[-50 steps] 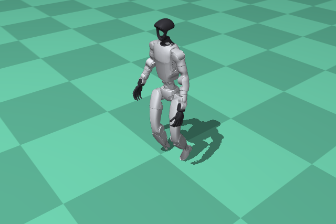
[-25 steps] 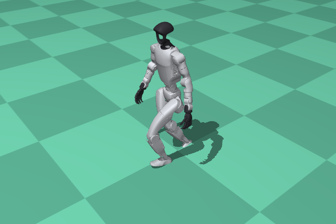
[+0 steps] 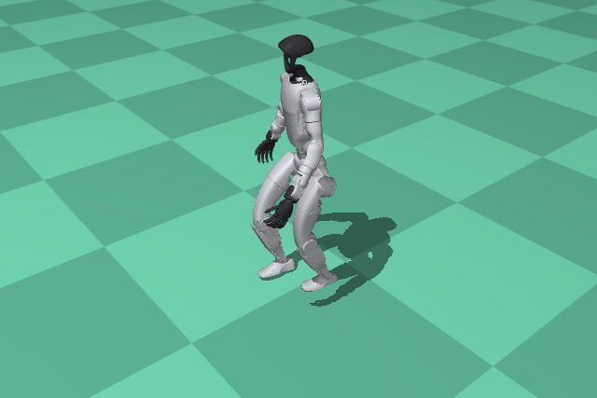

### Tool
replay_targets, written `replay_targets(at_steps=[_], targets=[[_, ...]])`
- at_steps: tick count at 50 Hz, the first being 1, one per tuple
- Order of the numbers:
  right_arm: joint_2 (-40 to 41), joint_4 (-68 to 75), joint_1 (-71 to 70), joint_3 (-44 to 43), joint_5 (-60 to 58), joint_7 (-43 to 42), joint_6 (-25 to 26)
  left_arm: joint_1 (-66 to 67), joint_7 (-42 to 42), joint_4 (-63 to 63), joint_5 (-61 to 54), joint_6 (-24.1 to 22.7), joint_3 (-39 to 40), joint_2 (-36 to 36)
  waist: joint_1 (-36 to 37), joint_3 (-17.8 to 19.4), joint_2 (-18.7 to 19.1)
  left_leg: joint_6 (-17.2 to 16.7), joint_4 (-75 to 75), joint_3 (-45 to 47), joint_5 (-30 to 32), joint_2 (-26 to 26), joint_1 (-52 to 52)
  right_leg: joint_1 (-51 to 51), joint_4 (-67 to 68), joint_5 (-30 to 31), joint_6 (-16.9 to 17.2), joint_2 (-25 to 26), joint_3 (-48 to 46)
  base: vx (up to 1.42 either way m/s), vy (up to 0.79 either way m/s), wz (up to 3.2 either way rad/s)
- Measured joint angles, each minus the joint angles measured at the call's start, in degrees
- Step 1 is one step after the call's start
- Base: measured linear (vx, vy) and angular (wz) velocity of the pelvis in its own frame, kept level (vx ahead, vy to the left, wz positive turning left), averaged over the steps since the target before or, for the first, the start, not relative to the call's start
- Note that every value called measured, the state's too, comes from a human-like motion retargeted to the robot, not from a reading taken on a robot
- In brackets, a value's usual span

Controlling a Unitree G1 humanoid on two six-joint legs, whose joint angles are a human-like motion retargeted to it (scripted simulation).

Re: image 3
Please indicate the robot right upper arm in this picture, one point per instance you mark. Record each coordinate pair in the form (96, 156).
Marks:
(282, 77)

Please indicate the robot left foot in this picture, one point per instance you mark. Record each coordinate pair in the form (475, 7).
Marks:
(318, 282)

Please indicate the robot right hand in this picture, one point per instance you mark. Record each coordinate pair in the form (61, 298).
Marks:
(267, 145)

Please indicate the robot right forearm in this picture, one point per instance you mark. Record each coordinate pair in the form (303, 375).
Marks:
(278, 125)

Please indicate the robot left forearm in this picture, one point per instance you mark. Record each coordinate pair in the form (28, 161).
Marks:
(307, 166)

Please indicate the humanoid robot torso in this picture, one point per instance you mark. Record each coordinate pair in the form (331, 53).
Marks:
(294, 119)

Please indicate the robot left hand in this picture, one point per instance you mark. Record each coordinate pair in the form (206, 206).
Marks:
(283, 210)

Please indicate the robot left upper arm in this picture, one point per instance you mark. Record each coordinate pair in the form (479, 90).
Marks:
(311, 106)

